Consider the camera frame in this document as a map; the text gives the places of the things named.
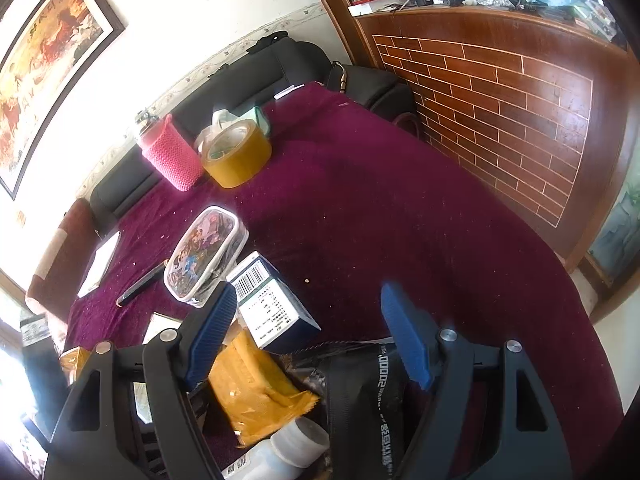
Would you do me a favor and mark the black sofa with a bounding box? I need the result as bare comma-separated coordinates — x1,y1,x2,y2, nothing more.
90,32,416,231

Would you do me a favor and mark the black cloth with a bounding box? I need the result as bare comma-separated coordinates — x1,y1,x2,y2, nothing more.
245,31,291,56

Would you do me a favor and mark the blue white barcode box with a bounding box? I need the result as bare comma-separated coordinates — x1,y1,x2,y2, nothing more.
226,251,322,356

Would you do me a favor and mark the clear cartoon-print pencil case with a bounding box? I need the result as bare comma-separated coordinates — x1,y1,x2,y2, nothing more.
164,206,249,307

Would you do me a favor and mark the maroon cushion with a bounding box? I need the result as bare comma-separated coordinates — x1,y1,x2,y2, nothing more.
25,197,101,316

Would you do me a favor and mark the pink knit-sleeved bottle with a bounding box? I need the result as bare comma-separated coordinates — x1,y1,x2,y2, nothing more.
135,110,206,192

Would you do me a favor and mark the wooden brick-pattern cabinet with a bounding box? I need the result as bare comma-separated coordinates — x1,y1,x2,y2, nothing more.
295,0,640,321

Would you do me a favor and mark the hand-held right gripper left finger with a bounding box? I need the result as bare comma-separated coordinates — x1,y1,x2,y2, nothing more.
42,280,238,480

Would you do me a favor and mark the maroon tablecloth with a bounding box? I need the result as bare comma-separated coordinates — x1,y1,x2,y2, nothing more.
62,82,626,480

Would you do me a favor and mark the white paper sheet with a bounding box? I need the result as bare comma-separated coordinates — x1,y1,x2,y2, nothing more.
77,231,122,298

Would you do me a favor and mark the black pen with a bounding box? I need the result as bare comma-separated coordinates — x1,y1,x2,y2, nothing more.
116,259,170,307

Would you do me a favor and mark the green framed picture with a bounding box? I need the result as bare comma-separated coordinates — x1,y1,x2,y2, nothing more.
582,160,640,288

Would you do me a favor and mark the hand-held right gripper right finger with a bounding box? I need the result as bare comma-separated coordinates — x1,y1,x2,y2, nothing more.
380,282,573,480

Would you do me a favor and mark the dark grey snack packet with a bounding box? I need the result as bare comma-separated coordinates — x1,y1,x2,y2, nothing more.
324,342,436,480

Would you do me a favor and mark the framed wall painting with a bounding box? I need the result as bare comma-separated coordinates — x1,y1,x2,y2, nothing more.
0,0,126,201

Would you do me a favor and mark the flat cream box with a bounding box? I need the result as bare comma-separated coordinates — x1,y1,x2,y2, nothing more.
132,311,186,423

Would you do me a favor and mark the yellow snack packet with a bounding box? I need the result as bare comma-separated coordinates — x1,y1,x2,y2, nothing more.
207,330,321,448

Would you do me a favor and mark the white plastic bottle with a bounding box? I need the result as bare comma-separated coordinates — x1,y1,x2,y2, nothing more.
220,417,331,480

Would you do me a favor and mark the white tissue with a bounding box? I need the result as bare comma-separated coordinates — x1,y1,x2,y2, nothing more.
210,109,251,133

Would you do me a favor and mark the yellow tape roll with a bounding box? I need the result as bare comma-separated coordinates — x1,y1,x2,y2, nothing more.
194,119,273,190

